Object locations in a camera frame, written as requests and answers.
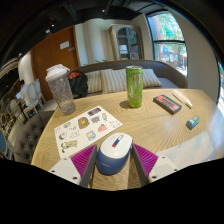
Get white and blue computer mouse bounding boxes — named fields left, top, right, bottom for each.
left=95, top=132, right=134, bottom=176

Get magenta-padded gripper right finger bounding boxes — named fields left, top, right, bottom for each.
left=130, top=143, right=181, bottom=188

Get white chairs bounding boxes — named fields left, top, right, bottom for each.
left=21, top=79, right=48, bottom=119

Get blue round-backed chairs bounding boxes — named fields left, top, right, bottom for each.
left=0, top=99, right=21, bottom=160

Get grey tufted chair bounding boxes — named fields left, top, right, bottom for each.
left=12, top=110, right=56, bottom=165

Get arched black-framed window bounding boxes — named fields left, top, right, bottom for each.
left=146, top=10, right=188, bottom=77

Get person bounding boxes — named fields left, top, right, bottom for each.
left=15, top=79, right=33, bottom=101

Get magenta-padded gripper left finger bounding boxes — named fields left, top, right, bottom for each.
left=48, top=143, right=98, bottom=189

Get white door sign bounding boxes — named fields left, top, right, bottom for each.
left=59, top=40, right=71, bottom=50

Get clear shaker bottle white lid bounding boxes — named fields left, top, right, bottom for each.
left=45, top=63, right=77, bottom=116

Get arched glass-door cabinet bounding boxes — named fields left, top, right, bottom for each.
left=108, top=23, right=145, bottom=62

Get brown wooden door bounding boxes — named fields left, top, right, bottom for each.
left=30, top=25, right=81, bottom=102

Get white sticker sheet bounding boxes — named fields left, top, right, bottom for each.
left=53, top=105, right=124, bottom=160

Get black and red flat box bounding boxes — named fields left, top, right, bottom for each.
left=152, top=94, right=183, bottom=116

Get ceiling lights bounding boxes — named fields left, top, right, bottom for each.
left=16, top=8, right=107, bottom=58

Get white squeeze tube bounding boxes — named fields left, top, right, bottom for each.
left=171, top=89, right=194, bottom=109

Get large black-framed window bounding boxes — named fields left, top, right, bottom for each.
left=217, top=62, right=224, bottom=114

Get black backpack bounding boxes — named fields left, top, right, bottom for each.
left=68, top=70, right=89, bottom=99

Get small green blue eraser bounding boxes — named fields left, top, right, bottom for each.
left=185, top=114, right=202, bottom=131

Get striped cushion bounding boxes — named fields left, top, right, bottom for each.
left=142, top=68, right=164, bottom=89
left=99, top=68, right=128, bottom=94
left=84, top=70, right=104, bottom=94

